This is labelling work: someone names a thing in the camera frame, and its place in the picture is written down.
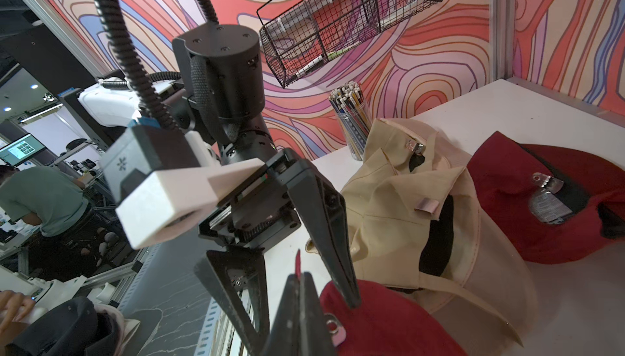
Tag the computer monitor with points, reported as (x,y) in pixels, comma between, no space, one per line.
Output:
(21,150)

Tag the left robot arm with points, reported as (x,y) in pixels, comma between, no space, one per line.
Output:
(221,70)

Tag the cup of pencils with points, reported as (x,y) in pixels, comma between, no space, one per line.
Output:
(352,111)

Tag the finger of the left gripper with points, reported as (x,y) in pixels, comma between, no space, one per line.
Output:
(236,280)
(323,212)

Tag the black wire basket left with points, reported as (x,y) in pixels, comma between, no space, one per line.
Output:
(312,33)

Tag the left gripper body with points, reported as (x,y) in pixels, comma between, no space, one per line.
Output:
(266,208)

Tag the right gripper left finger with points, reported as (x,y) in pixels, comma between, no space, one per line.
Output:
(284,337)

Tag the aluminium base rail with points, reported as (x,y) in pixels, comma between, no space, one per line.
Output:
(218,336)

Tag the red Colorado cap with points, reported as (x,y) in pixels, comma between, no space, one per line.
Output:
(384,324)

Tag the person in green shirt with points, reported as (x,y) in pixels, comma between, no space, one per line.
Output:
(74,239)

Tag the dark red cap front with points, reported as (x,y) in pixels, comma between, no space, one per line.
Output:
(556,205)

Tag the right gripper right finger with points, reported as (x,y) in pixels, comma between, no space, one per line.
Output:
(316,338)

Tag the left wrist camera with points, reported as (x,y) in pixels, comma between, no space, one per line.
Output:
(166,182)

